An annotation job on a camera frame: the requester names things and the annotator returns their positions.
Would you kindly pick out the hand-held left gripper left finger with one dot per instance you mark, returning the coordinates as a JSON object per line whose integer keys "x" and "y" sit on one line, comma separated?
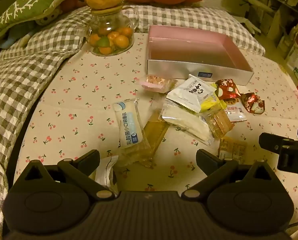
{"x": 89, "y": 160}

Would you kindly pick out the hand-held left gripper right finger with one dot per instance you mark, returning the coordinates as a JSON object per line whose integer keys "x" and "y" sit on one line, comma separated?
{"x": 206, "y": 160}

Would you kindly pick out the small white snack packet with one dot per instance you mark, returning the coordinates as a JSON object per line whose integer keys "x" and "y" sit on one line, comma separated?
{"x": 105, "y": 171}

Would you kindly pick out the brown snack packet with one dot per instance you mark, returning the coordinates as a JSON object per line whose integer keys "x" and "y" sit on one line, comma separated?
{"x": 232, "y": 147}

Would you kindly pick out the clear cracker packet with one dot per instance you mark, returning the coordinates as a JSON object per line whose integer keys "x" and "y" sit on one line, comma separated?
{"x": 219, "y": 123}

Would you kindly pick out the red candy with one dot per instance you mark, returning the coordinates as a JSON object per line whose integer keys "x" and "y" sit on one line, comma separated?
{"x": 227, "y": 90}
{"x": 253, "y": 103}

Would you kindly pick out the long white sandwich packet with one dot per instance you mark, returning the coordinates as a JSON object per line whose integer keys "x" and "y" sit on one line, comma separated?
{"x": 186, "y": 123}

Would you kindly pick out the white and red cookie packet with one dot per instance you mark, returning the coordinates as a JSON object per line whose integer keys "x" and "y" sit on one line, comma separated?
{"x": 236, "y": 113}

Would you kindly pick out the white and blue bread packet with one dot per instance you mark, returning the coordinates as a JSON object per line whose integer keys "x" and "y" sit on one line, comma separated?
{"x": 129, "y": 125}

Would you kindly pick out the yellow snack packet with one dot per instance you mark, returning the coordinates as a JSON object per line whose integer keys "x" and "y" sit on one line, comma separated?
{"x": 211, "y": 103}

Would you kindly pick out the amber clear snack packet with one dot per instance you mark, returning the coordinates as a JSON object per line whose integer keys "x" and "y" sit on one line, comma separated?
{"x": 156, "y": 132}

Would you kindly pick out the white packet with black print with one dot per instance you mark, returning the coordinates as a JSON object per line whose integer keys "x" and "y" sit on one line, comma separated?
{"x": 189, "y": 91}

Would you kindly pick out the pink and silver box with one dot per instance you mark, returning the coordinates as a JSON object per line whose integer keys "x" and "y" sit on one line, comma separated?
{"x": 196, "y": 72}

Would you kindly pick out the pink cookie packet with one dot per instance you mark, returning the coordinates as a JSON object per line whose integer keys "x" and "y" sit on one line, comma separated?
{"x": 156, "y": 81}

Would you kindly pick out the cherry print sheet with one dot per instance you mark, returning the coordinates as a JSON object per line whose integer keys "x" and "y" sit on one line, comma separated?
{"x": 89, "y": 85}

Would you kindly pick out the grey checkered quilt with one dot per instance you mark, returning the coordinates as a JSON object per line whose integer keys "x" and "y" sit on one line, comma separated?
{"x": 21, "y": 80}

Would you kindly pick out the stack of cardboard boxes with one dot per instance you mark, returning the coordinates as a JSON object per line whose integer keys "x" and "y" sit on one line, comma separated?
{"x": 281, "y": 22}

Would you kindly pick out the pile of small tangerines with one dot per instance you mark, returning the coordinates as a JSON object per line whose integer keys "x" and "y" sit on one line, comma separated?
{"x": 121, "y": 41}

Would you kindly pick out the glass jar of kumquats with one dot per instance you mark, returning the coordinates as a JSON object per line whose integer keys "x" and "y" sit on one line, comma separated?
{"x": 106, "y": 22}

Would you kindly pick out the office chair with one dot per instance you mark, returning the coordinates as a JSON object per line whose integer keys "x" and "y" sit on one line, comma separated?
{"x": 249, "y": 2}

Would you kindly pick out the grey checkered pillow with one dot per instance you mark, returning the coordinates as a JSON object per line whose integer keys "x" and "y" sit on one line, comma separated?
{"x": 194, "y": 17}

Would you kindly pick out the plush toy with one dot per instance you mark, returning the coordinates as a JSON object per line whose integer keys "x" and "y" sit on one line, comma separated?
{"x": 47, "y": 17}

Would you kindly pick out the bamboo teapot lid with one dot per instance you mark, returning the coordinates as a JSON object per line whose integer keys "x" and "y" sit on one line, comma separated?
{"x": 106, "y": 10}

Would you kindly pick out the small red plush cushion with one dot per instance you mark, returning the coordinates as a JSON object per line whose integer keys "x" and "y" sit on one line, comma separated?
{"x": 72, "y": 2}

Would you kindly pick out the green embroidered pillow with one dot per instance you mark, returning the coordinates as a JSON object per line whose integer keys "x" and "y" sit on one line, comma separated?
{"x": 26, "y": 5}

